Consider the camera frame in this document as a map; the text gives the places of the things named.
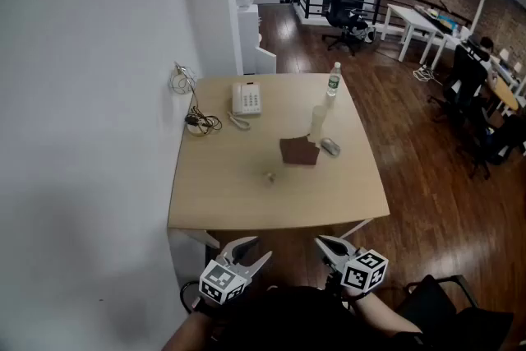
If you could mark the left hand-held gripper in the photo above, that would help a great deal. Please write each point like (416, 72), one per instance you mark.
(220, 279)

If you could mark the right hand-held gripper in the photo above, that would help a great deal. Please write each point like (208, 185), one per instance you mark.
(363, 271)

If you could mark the clear plastic cup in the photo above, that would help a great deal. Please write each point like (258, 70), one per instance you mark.
(318, 123)

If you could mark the person's left forearm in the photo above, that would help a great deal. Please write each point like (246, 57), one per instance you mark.
(187, 333)

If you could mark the person's right forearm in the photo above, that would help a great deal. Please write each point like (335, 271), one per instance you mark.
(382, 314)

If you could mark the black wrist watch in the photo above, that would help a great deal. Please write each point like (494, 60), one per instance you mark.
(204, 307)

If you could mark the person's black shirt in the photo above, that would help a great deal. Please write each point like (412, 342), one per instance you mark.
(296, 320)

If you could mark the silver computer mouse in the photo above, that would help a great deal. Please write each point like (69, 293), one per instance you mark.
(330, 146)

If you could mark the brown folded cloth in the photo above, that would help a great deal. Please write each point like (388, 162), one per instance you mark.
(299, 152)

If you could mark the black armchair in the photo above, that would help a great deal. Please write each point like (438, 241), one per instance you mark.
(435, 304)

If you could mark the white desk telephone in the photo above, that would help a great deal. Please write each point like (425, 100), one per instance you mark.
(246, 98)

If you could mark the clear water bottle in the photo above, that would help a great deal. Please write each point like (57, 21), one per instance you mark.
(333, 82)

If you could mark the white cabinet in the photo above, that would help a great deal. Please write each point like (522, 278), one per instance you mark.
(248, 41)

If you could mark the black high-back office chair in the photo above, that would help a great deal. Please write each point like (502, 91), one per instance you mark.
(466, 74)

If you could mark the round wooden table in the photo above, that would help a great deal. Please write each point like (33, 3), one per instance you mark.
(506, 95)

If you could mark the white table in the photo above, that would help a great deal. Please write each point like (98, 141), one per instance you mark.
(411, 22)

